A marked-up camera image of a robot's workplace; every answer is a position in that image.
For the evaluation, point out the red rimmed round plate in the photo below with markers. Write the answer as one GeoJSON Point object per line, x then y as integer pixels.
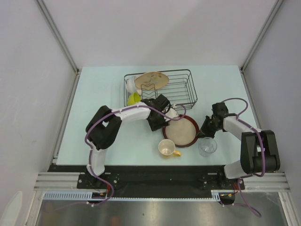
{"type": "Point", "coordinates": [183, 132]}

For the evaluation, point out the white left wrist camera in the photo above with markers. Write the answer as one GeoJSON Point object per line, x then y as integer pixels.
{"type": "Point", "coordinates": [171, 114]}

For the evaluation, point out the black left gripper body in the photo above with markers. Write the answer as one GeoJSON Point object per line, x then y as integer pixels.
{"type": "Point", "coordinates": [158, 122]}

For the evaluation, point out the beige mug yellow handle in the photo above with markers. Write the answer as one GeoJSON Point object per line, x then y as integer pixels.
{"type": "Point", "coordinates": [167, 148]}

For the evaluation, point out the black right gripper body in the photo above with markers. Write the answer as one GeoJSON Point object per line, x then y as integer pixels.
{"type": "Point", "coordinates": [209, 128]}

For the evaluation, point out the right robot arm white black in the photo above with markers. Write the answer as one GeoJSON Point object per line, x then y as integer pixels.
{"type": "Point", "coordinates": [258, 150]}

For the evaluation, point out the right aluminium frame post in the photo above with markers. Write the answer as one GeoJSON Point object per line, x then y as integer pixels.
{"type": "Point", "coordinates": [262, 33]}

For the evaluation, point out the aluminium front rail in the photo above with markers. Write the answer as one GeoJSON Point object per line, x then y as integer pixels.
{"type": "Point", "coordinates": [67, 181]}

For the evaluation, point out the yellow green bowl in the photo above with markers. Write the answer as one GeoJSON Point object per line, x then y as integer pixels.
{"type": "Point", "coordinates": [133, 99]}

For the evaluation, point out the dark wire dish rack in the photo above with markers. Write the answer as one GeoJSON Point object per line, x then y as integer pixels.
{"type": "Point", "coordinates": [179, 90]}

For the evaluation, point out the aluminium frame post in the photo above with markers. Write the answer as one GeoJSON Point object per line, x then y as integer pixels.
{"type": "Point", "coordinates": [262, 33]}
{"type": "Point", "coordinates": [56, 33]}

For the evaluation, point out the clear plastic cup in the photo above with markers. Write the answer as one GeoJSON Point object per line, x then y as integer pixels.
{"type": "Point", "coordinates": [207, 146]}

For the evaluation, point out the beige bird pattern plate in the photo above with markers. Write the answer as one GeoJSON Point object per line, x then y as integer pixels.
{"type": "Point", "coordinates": [151, 80]}

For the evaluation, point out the left aluminium frame post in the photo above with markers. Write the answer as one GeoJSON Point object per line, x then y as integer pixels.
{"type": "Point", "coordinates": [56, 33]}

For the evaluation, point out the white slotted cable duct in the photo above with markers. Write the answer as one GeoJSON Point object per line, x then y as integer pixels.
{"type": "Point", "coordinates": [213, 195]}

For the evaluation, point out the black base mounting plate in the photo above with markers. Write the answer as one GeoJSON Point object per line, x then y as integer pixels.
{"type": "Point", "coordinates": [202, 177]}

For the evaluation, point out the white bowl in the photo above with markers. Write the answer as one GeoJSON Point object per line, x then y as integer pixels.
{"type": "Point", "coordinates": [131, 87]}

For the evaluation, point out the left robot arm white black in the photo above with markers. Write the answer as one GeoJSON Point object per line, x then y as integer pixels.
{"type": "Point", "coordinates": [102, 130]}

